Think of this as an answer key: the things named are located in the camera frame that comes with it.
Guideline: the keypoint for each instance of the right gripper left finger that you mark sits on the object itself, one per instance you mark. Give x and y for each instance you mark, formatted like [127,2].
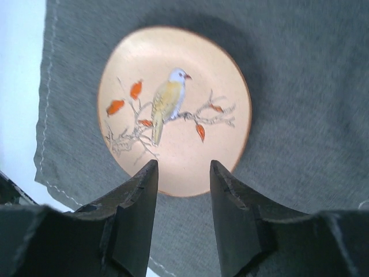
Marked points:
[110,236]

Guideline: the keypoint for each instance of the grey cloth placemat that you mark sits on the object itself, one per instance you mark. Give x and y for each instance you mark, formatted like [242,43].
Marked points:
[306,67]

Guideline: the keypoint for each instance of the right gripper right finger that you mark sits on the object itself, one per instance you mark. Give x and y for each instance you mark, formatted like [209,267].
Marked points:
[257,236]

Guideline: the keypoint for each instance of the beige bird pattern plate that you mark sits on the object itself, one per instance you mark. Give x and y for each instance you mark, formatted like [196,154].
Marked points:
[174,96]

